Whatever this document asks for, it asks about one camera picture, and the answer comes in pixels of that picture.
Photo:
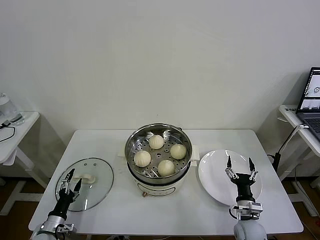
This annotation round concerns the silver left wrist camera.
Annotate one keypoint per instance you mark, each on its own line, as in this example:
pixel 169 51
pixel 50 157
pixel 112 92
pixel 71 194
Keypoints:
pixel 66 228

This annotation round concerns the round white plate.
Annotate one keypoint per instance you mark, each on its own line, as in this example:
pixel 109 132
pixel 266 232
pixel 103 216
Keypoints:
pixel 215 170

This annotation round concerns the small clear glass dish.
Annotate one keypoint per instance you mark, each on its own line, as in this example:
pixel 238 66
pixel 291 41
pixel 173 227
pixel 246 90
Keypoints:
pixel 17 119

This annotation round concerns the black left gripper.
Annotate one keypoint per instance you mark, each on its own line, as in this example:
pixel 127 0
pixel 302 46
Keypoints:
pixel 62 203

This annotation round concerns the white steamed baozi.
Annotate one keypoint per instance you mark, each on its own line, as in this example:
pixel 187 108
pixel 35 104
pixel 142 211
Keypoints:
pixel 178 151
pixel 142 158
pixel 166 167
pixel 156 141

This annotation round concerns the white side table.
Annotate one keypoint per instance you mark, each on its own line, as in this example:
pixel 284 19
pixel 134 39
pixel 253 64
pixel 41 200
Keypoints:
pixel 290 117
pixel 25 120

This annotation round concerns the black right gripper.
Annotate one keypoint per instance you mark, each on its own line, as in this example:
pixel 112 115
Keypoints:
pixel 243 187

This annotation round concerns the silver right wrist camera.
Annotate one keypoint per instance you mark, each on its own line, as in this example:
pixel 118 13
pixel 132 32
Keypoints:
pixel 256 207

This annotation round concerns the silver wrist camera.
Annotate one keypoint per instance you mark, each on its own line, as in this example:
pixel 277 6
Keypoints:
pixel 256 207
pixel 66 228

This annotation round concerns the white printed box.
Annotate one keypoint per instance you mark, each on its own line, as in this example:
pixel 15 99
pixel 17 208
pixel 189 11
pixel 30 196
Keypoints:
pixel 290 110

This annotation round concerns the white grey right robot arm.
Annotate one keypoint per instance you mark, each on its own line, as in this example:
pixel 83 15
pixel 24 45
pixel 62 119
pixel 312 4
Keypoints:
pixel 250 230

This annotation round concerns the small black white adapter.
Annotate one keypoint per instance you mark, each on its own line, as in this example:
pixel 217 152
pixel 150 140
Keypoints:
pixel 5 123

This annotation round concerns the clear water jug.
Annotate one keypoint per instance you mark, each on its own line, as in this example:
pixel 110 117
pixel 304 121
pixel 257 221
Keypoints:
pixel 6 106

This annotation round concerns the stainless steel steamer basket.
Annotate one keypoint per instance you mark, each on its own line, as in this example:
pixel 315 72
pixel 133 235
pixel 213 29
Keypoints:
pixel 135 140

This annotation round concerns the round glass pot lid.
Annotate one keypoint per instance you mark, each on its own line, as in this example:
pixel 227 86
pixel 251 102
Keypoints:
pixel 100 170

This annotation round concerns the dark grey open laptop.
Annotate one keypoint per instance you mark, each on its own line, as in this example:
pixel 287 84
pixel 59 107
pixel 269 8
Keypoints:
pixel 311 100

